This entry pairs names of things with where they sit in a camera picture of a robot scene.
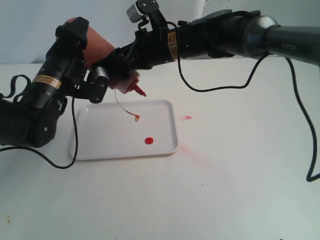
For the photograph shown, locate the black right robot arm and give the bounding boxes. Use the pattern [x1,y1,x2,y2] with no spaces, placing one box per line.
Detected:
[93,9,320,76]

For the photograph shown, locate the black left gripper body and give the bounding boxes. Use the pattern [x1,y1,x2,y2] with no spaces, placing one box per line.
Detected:
[42,17,89,85]

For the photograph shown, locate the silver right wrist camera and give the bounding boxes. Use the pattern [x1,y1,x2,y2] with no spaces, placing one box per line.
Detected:
[126,0,159,23]

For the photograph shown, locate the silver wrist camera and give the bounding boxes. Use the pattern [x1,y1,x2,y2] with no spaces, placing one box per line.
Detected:
[126,0,159,23]
[86,66,110,104]

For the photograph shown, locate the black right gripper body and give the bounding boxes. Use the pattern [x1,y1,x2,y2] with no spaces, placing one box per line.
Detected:
[114,24,173,70]

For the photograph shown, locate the white rectangular plastic tray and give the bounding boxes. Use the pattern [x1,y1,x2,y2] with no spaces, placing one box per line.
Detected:
[70,100,179,161]

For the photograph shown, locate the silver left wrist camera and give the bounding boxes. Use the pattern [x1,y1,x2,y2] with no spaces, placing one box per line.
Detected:
[86,66,110,104]

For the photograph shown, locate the white backdrop cloth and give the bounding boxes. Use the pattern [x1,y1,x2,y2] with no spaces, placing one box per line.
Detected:
[0,0,320,64]

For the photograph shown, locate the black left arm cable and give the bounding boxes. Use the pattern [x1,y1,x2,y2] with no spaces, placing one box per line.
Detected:
[0,74,79,169]

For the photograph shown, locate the red sauce puddle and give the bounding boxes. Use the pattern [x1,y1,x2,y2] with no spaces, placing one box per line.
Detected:
[144,137,154,145]

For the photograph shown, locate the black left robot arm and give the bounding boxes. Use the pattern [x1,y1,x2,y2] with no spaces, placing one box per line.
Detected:
[0,17,89,148]

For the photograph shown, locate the red sauce squeeze bottle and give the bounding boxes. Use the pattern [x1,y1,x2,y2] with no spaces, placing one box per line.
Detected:
[83,26,147,97]

